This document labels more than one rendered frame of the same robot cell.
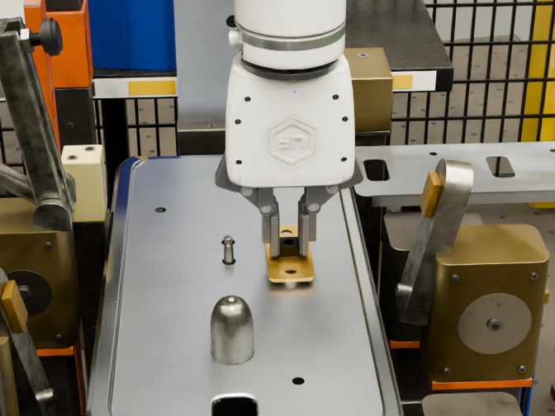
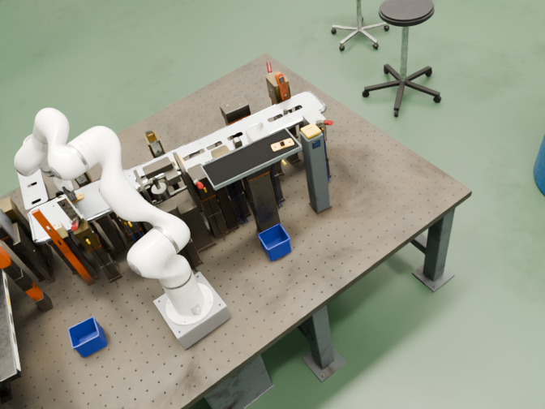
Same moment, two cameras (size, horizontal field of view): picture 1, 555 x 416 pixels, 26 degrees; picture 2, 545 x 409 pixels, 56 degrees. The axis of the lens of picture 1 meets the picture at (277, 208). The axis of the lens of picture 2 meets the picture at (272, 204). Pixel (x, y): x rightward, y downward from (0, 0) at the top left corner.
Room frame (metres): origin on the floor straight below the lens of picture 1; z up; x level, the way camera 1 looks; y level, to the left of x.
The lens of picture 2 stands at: (0.44, 1.73, 2.48)
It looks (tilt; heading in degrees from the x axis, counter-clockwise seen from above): 48 degrees down; 256
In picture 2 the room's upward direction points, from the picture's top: 13 degrees counter-clockwise
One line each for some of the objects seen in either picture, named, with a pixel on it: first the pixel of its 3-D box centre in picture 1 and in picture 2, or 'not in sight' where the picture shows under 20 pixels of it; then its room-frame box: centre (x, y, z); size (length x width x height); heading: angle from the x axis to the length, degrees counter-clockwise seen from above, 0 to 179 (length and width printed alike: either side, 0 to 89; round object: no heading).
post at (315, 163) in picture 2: not in sight; (315, 172); (-0.12, 0.32, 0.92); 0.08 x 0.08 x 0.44; 3
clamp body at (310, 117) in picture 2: not in sight; (319, 149); (-0.21, 0.16, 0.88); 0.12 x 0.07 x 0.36; 93
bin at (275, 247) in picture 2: not in sight; (275, 243); (0.15, 0.44, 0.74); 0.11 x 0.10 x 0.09; 3
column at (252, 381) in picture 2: not in sight; (217, 354); (0.57, 0.58, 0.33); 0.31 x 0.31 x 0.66; 12
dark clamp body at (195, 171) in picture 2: not in sight; (210, 205); (0.34, 0.23, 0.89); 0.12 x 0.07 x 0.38; 93
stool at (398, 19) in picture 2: not in sight; (406, 50); (-1.41, -0.92, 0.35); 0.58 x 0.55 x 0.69; 102
